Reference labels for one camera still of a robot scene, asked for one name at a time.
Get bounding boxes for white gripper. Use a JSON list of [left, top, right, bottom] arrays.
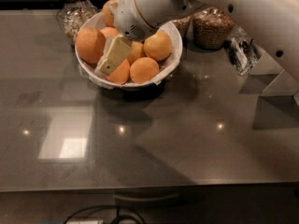
[[94, 0, 187, 77]]

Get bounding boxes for large orange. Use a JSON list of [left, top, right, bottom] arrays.
[[76, 27, 106, 63]]

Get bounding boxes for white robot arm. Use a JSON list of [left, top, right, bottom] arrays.
[[114, 0, 299, 80]]

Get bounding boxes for centre orange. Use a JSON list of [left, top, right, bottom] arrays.
[[127, 42, 145, 64]]

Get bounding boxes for front left orange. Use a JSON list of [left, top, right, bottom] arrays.
[[106, 60, 130, 85]]

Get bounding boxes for top orange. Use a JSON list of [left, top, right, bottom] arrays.
[[102, 0, 119, 27]]

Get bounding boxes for front right orange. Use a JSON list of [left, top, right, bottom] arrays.
[[130, 57, 160, 84]]

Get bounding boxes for white bowl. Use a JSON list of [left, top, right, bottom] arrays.
[[75, 13, 182, 91]]

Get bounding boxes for orange behind left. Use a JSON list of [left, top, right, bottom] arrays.
[[100, 27, 119, 38]]

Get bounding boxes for glass jar far left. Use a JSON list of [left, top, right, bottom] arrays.
[[56, 0, 98, 46]]

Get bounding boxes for glass jar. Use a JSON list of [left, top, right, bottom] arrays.
[[172, 16, 191, 39], [192, 7, 235, 49], [56, 0, 98, 46]]

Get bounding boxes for glass jar right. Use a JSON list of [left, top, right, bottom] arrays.
[[192, 7, 235, 49]]

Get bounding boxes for clear plastic wrapper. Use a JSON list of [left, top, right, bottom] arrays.
[[224, 26, 258, 76]]

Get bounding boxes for white power adapter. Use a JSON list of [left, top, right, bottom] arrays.
[[66, 219, 105, 224]]

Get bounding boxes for black cable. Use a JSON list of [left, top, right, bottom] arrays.
[[63, 204, 148, 224]]

